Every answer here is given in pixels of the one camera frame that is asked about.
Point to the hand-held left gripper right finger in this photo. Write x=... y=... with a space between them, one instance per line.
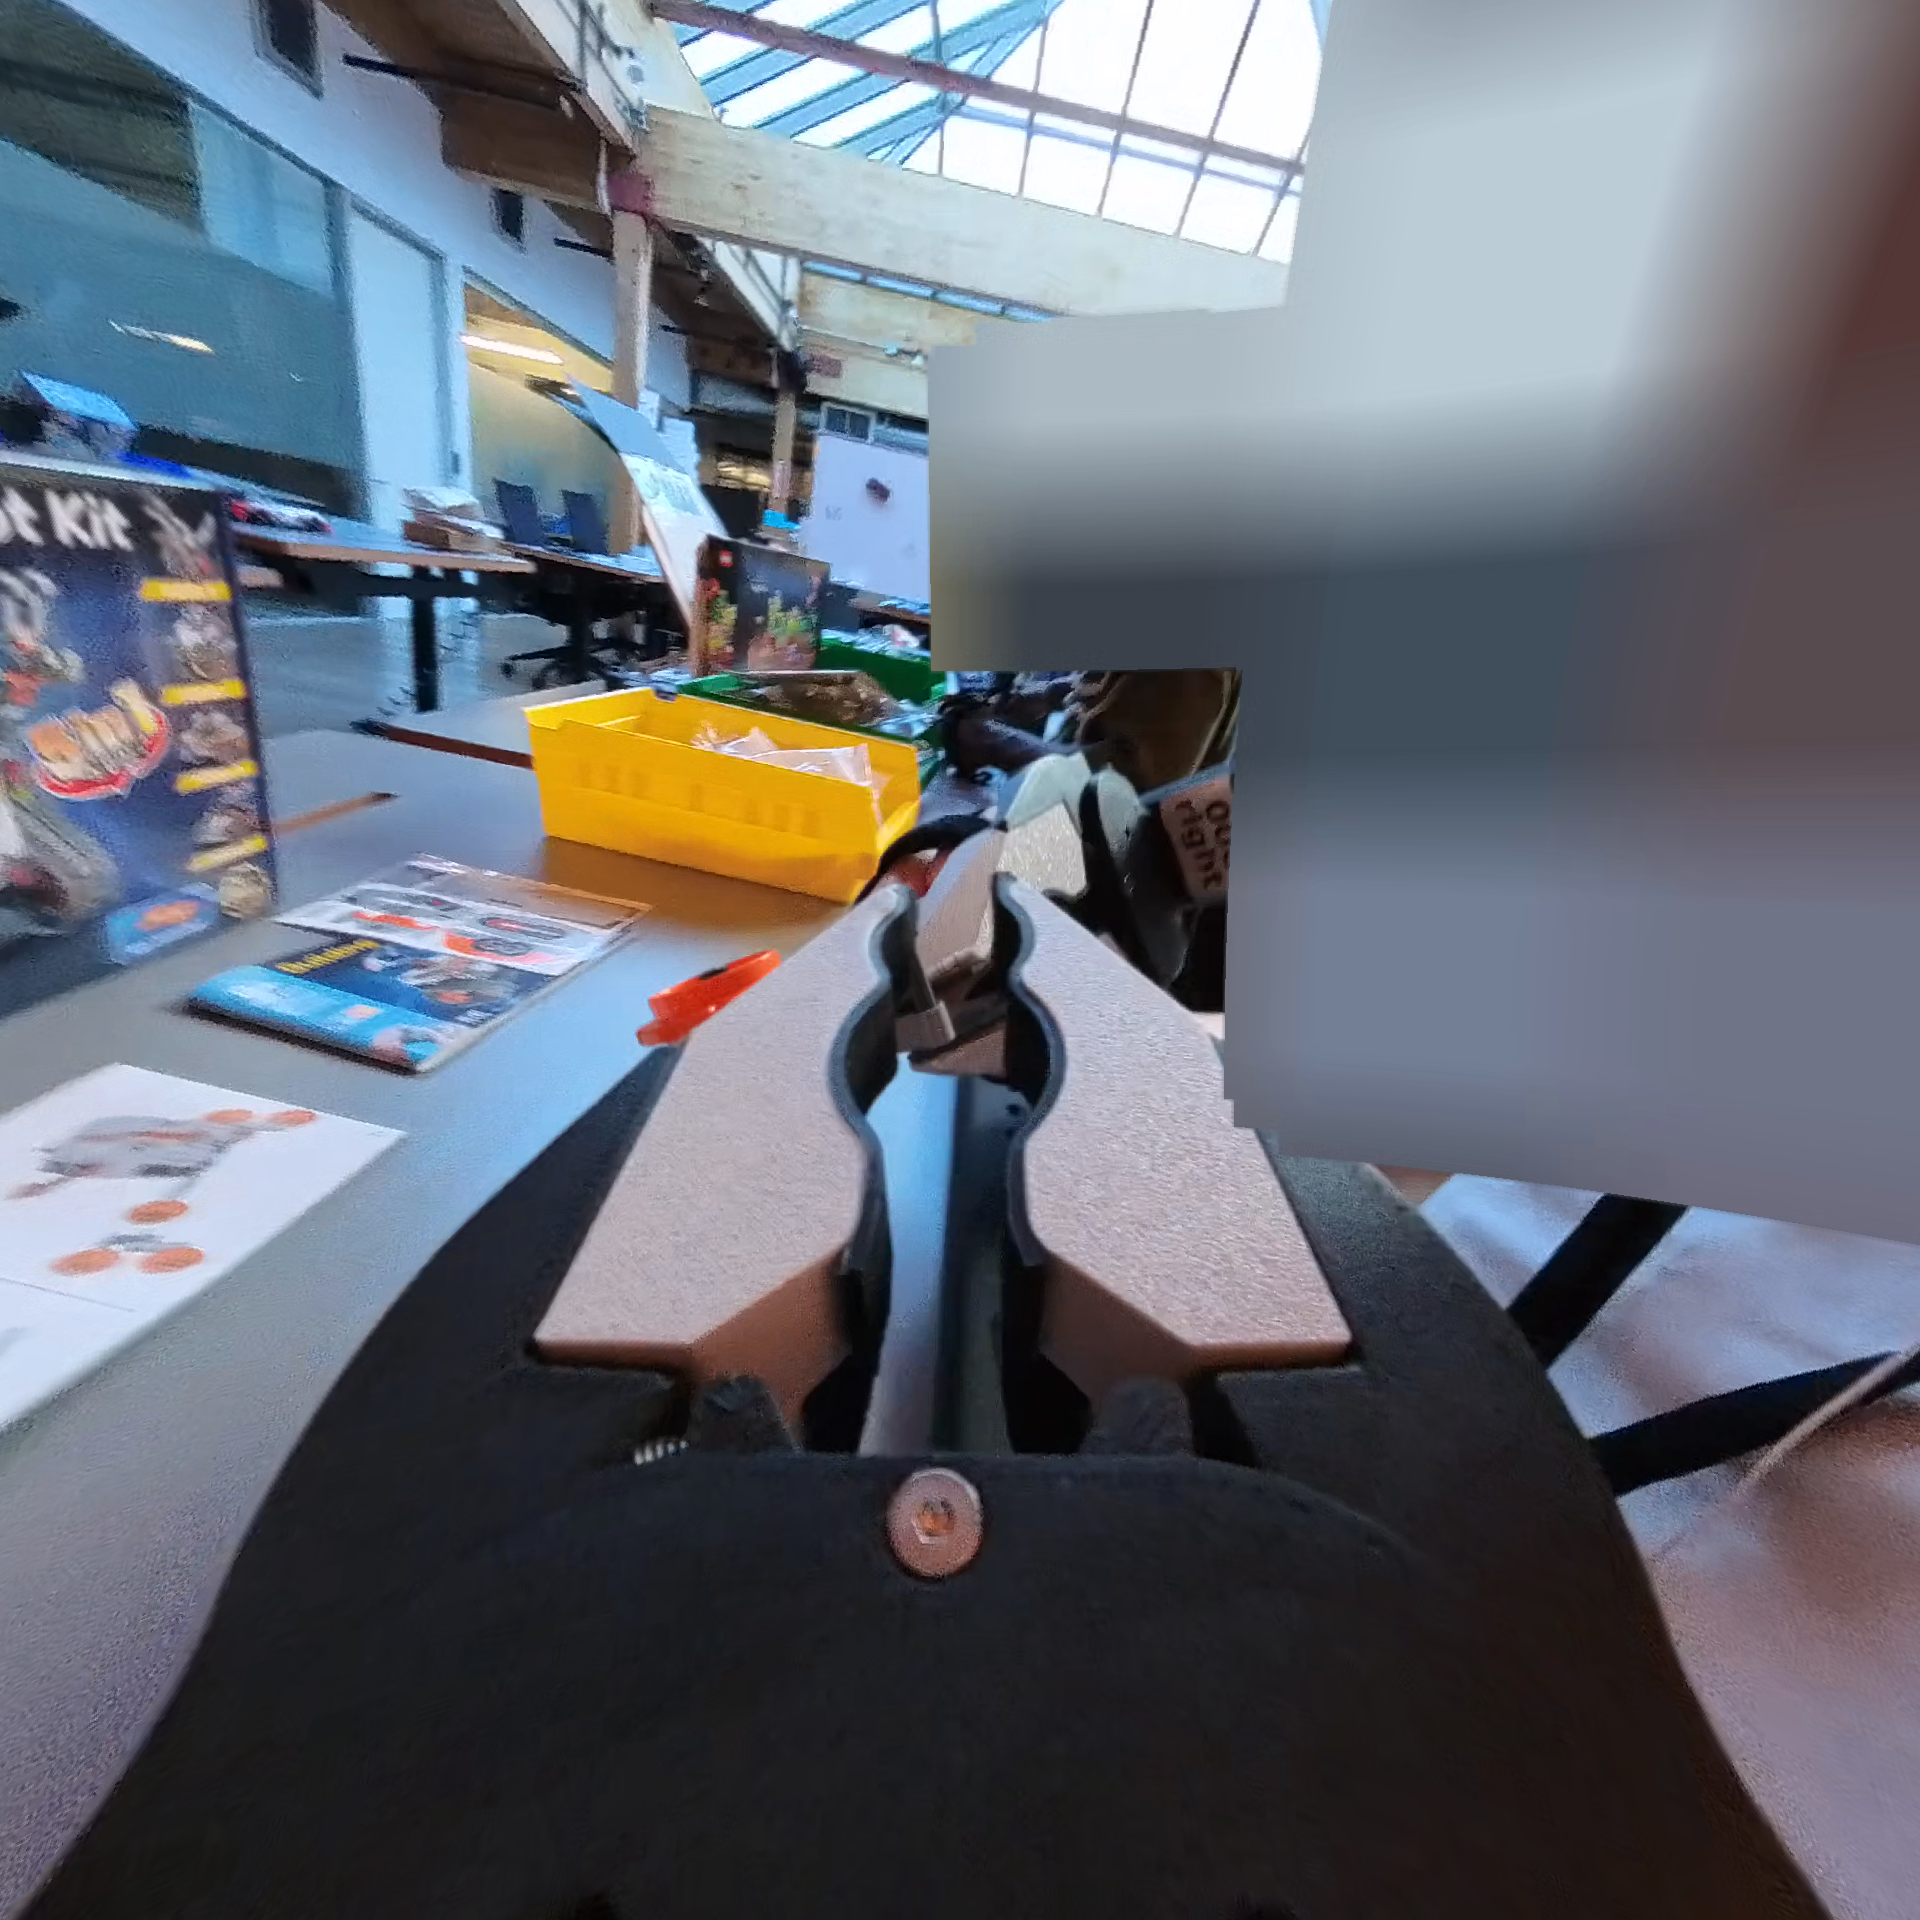
x=1172 y=1200

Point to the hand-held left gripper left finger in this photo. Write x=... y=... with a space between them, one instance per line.
x=721 y=1184

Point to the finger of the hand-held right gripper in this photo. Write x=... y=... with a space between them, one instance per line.
x=975 y=901
x=1051 y=787

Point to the small grey toy beam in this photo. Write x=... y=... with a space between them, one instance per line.
x=937 y=1026

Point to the orange toy wheel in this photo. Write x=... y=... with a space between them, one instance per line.
x=704 y=989

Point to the green storage bin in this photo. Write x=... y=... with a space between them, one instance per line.
x=901 y=692

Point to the clear plastic parts bag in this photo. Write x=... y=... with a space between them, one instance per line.
x=797 y=750

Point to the yellow plastic bin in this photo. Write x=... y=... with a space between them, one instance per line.
x=704 y=809

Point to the whiteboard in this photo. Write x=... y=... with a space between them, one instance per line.
x=869 y=504

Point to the dark flower print box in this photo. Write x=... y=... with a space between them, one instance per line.
x=757 y=608

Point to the toy sticker sheet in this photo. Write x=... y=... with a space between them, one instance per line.
x=451 y=908

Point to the open instruction booklet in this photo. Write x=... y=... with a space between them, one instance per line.
x=301 y=1154

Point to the blue cover toy booklet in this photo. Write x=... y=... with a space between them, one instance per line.
x=329 y=996

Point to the leaning white board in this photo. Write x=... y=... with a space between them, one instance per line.
x=661 y=465

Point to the blue office chair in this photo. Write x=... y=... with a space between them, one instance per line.
x=524 y=517
x=589 y=517

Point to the grey background table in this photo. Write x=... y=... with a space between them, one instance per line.
x=390 y=552

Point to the person's white shirt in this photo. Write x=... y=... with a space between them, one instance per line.
x=1769 y=1576

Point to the blue toy kit box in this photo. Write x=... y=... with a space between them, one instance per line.
x=120 y=721

